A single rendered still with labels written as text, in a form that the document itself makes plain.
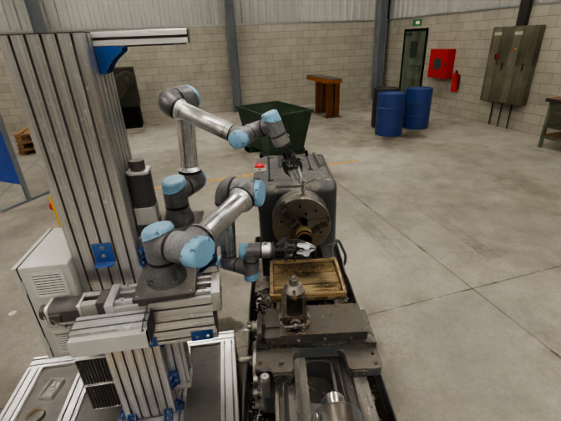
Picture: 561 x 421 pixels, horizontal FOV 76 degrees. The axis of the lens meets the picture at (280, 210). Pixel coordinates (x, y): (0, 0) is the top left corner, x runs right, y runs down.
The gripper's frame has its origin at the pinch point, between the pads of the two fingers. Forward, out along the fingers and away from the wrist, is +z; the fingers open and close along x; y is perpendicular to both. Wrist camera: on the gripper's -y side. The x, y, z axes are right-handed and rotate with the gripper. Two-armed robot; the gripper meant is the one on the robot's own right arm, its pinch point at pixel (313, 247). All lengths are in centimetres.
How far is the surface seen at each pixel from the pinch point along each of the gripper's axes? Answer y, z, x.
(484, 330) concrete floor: -55, 135, -100
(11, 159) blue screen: -342, -378, -38
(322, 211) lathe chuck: -22.0, 7.2, 9.3
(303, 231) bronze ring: -9.9, -3.9, 3.6
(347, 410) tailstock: 89, -1, 1
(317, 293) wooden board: 11.7, 1.4, -18.1
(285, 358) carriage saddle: 49, -15, -21
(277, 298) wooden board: 11.9, -17.3, -20.4
